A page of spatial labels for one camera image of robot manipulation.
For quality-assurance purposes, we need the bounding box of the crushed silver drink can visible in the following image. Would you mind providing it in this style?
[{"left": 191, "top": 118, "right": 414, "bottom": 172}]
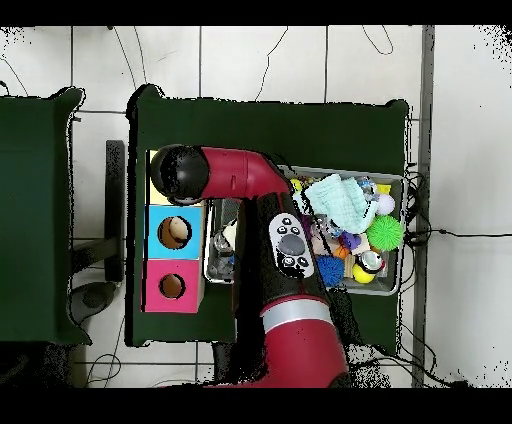
[{"left": 353, "top": 250, "right": 386, "bottom": 276}]

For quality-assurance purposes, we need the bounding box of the mint green cloth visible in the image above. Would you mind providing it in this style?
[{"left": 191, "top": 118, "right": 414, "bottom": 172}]
[{"left": 303, "top": 173, "right": 379, "bottom": 235}]

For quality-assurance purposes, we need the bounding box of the shallow mesh bin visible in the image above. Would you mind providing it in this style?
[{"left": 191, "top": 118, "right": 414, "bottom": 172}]
[{"left": 202, "top": 164, "right": 406, "bottom": 297}]

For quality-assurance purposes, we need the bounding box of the green spiky rubber ball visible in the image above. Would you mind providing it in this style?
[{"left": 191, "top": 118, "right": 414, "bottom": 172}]
[{"left": 365, "top": 214, "right": 404, "bottom": 253}]

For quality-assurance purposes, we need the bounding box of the dark green table cloth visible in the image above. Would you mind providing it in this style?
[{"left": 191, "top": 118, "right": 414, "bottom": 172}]
[
  {"left": 0, "top": 87, "right": 93, "bottom": 345},
  {"left": 125, "top": 83, "right": 411, "bottom": 357}
]

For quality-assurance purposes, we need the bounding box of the cream knitted cloth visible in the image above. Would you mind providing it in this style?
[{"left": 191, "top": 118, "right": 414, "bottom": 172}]
[{"left": 221, "top": 218, "right": 240, "bottom": 250}]

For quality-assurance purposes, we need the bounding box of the blue spiky rubber ball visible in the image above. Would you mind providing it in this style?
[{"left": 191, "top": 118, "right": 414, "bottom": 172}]
[{"left": 316, "top": 255, "right": 346, "bottom": 287}]

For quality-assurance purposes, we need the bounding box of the wooden box with three holes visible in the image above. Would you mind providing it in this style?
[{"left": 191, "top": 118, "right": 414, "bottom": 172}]
[{"left": 141, "top": 149, "right": 209, "bottom": 315}]

